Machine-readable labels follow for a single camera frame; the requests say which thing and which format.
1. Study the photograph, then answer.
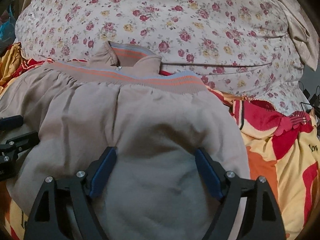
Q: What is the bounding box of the beige zip jacket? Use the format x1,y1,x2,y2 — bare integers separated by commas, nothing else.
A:
0,40,251,240

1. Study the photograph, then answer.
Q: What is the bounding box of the orange yellow red blanket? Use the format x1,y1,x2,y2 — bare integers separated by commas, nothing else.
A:
210,89,319,239

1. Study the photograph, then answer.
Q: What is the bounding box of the floral white quilt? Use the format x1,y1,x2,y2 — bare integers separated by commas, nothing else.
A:
15,0,306,115

